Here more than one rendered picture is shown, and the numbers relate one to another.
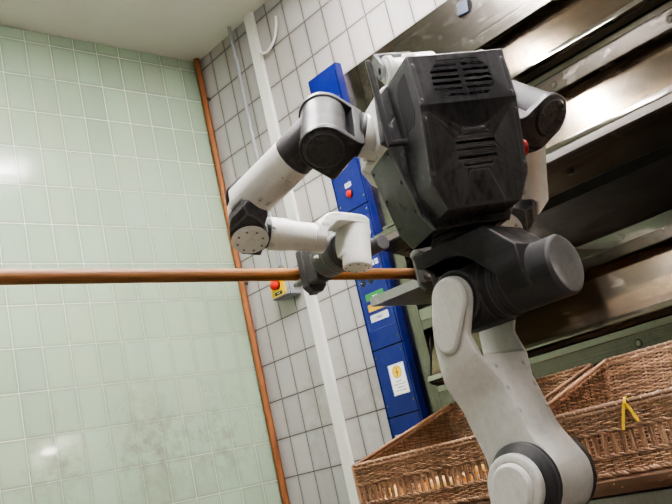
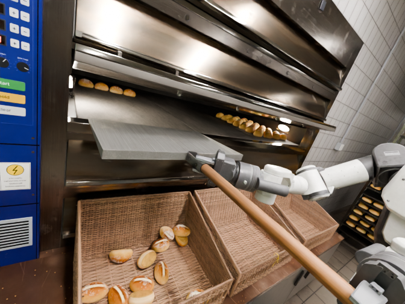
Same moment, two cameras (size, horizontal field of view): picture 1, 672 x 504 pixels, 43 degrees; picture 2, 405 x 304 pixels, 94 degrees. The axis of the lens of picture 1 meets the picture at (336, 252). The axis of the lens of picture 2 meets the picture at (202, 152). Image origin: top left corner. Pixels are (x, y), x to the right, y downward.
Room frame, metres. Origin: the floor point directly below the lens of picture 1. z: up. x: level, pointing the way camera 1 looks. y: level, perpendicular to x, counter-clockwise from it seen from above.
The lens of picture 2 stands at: (2.32, 0.35, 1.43)
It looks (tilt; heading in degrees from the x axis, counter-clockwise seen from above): 18 degrees down; 276
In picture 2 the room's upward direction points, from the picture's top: 17 degrees clockwise
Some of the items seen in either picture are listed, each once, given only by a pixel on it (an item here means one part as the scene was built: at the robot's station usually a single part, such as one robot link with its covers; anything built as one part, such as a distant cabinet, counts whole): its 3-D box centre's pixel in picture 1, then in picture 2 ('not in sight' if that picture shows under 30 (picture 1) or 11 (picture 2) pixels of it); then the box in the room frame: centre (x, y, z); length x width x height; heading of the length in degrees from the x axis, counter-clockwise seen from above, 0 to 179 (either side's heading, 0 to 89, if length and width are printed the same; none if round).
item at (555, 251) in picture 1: (499, 272); not in sight; (1.60, -0.29, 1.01); 0.28 x 0.13 x 0.18; 46
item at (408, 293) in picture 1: (474, 274); (169, 137); (2.55, -0.39, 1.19); 0.55 x 0.36 x 0.03; 46
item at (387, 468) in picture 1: (477, 441); (152, 253); (2.46, -0.26, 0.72); 0.56 x 0.49 x 0.28; 44
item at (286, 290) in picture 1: (284, 284); not in sight; (3.27, 0.23, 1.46); 0.10 x 0.07 x 0.10; 45
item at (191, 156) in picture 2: not in sight; (197, 161); (2.38, -0.23, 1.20); 0.09 x 0.04 x 0.03; 136
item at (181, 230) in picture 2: not in sight; (181, 229); (2.39, -0.51, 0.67); 0.10 x 0.07 x 0.05; 15
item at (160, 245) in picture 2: not in sight; (161, 244); (2.46, -0.41, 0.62); 0.10 x 0.07 x 0.05; 47
